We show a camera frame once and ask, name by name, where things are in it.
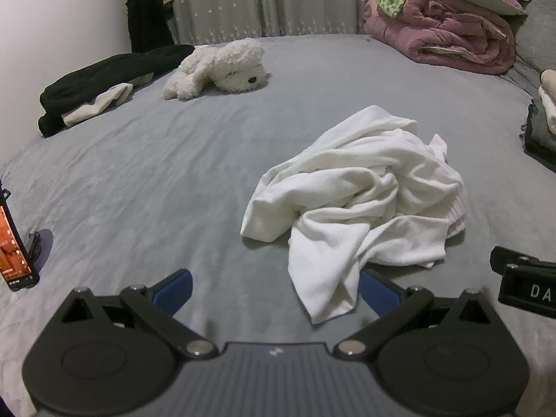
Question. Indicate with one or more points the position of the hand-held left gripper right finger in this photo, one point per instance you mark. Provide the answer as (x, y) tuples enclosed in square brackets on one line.
[(378, 295)]

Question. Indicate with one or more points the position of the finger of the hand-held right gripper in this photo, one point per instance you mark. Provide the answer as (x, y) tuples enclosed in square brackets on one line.
[(512, 258)]

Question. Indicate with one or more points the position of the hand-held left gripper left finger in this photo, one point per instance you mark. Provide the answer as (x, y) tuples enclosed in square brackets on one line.
[(176, 286)]

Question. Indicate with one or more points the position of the white long-sleeved shirt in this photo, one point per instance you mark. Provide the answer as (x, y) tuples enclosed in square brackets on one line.
[(347, 191)]

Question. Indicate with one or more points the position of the dark grey folded garment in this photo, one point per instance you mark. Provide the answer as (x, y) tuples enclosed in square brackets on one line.
[(541, 147)]

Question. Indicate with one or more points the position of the white folded garment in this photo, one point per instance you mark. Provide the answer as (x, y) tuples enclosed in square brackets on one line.
[(548, 110)]

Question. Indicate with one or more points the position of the black smartphone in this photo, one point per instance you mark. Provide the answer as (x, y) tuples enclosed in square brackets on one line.
[(13, 252)]

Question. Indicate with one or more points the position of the cream folded garment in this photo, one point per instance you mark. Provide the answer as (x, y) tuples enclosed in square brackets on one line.
[(549, 79)]

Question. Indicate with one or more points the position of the off-white cloth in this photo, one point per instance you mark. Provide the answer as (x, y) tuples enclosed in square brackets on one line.
[(95, 104)]

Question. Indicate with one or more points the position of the white plush dog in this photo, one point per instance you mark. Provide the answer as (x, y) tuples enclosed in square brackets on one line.
[(217, 65)]

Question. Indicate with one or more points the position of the black garment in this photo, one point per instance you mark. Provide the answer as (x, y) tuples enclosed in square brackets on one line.
[(87, 78)]

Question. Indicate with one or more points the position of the pink rolled quilt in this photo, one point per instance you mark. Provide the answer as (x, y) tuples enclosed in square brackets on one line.
[(447, 39)]

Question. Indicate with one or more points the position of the black hanging coat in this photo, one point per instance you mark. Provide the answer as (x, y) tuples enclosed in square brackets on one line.
[(145, 13)]

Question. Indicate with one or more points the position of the grey star-print curtain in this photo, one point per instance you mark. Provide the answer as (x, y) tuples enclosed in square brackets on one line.
[(269, 0)]

